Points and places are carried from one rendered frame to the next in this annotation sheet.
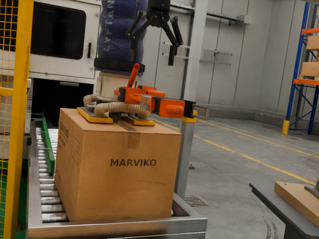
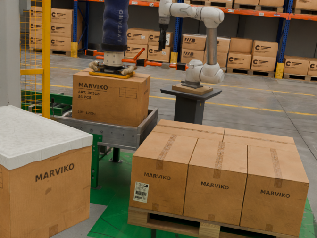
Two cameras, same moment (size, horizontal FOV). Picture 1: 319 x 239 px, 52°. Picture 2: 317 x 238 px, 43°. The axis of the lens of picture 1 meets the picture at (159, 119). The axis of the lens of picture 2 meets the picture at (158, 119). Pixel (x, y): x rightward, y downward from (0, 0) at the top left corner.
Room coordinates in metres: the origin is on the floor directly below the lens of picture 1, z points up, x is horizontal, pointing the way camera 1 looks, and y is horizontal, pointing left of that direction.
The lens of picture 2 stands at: (-0.73, 2.92, 1.58)
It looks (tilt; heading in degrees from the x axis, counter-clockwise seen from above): 16 degrees down; 303
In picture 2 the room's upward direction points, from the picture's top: 5 degrees clockwise
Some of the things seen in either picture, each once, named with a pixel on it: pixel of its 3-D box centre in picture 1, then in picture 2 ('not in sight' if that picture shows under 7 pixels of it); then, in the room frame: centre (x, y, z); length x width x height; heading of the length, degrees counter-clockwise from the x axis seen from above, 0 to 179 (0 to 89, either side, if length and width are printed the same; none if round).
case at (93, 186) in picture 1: (109, 160); (112, 96); (1.51, 0.21, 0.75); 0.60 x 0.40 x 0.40; 26
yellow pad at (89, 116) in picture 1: (93, 111); (109, 72); (1.48, 0.30, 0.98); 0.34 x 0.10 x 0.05; 23
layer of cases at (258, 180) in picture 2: not in sight; (218, 168); (0.46, 0.11, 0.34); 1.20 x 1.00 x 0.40; 22
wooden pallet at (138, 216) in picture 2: not in sight; (214, 199); (0.46, 0.11, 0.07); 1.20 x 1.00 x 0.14; 22
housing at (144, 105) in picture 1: (152, 103); (165, 65); (1.09, 0.03, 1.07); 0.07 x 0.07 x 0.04; 23
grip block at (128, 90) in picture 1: (132, 95); (141, 62); (1.29, 0.12, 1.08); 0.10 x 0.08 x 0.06; 113
